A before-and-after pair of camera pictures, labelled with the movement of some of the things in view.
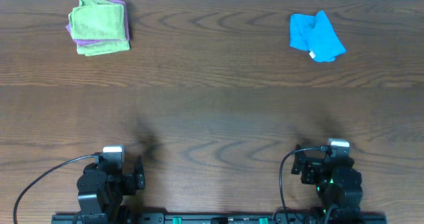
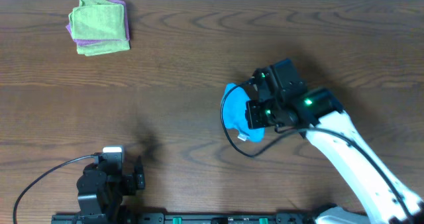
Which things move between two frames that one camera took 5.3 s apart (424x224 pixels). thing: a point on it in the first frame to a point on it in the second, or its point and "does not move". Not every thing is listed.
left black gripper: (131, 179) does not move
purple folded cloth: (83, 42) does not move
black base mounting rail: (320, 218) does not move
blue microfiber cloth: (315, 34) to (234, 104)
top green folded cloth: (96, 18) does not move
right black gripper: (311, 168) to (253, 115)
